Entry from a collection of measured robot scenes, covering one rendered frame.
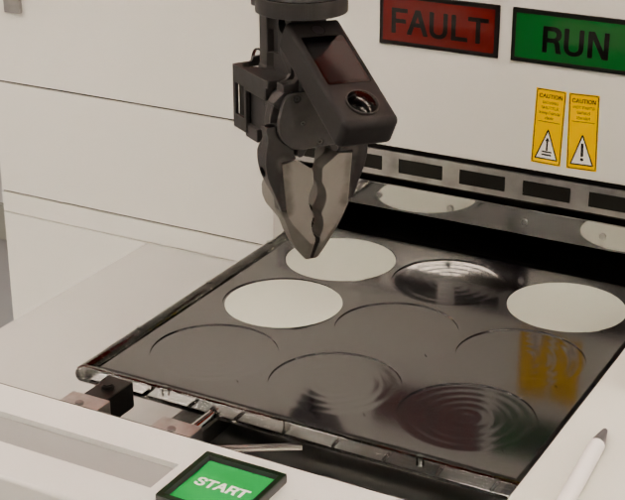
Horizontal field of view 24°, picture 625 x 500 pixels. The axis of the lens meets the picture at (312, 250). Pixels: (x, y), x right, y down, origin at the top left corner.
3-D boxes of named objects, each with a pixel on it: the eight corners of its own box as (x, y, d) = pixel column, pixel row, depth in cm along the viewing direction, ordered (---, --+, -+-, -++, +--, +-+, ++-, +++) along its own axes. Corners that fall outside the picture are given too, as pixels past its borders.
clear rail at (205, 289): (304, 227, 142) (304, 213, 141) (315, 229, 141) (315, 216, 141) (71, 382, 112) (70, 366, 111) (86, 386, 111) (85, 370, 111)
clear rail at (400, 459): (82, 375, 113) (81, 359, 113) (537, 500, 96) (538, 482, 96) (71, 382, 112) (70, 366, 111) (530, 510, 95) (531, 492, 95)
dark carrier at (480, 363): (312, 229, 140) (312, 223, 140) (661, 300, 125) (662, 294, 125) (100, 373, 112) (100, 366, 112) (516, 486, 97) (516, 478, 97)
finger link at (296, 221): (283, 238, 120) (282, 132, 117) (317, 263, 116) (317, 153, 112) (249, 245, 119) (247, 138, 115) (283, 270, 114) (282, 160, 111)
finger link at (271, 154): (309, 198, 115) (309, 94, 112) (319, 205, 114) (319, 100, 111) (256, 208, 113) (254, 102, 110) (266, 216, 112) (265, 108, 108)
